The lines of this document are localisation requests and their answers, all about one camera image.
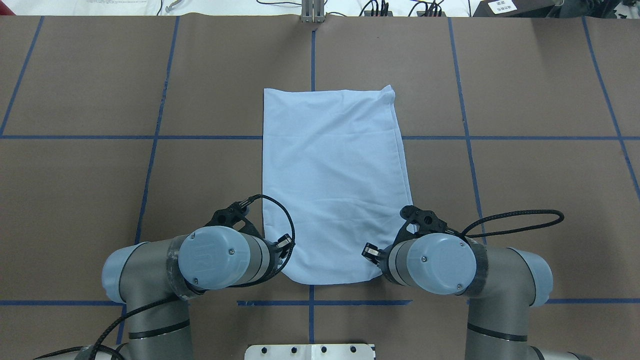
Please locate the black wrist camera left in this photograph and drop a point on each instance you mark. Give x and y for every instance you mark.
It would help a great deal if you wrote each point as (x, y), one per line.
(234, 214)

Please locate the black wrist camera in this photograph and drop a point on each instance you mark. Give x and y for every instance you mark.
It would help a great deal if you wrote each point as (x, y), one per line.
(234, 214)
(418, 223)

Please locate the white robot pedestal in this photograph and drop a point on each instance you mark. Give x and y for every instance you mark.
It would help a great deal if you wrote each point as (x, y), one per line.
(331, 351)

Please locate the light blue t-shirt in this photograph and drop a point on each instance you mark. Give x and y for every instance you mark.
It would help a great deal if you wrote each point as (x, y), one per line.
(335, 160)

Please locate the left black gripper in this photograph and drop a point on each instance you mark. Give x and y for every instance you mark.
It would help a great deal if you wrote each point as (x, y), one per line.
(283, 243)

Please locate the aluminium frame post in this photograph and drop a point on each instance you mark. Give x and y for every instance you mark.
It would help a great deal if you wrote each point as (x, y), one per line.
(313, 11)

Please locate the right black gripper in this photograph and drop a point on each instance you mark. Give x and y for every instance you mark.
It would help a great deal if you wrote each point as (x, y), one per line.
(370, 251)

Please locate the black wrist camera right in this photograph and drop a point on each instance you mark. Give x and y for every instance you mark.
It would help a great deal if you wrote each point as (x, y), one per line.
(418, 223)

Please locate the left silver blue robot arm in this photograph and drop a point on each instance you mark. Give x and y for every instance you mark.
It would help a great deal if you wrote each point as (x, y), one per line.
(156, 280)

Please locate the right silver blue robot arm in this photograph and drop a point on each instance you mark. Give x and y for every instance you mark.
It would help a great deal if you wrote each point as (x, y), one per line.
(501, 285)

